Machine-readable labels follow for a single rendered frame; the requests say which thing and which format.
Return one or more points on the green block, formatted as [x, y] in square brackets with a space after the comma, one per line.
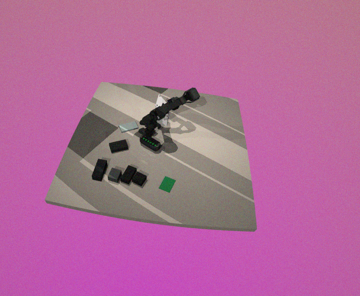
[167, 184]

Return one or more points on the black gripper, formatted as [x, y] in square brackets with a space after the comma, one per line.
[150, 128]

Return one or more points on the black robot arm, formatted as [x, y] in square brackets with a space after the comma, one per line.
[172, 104]

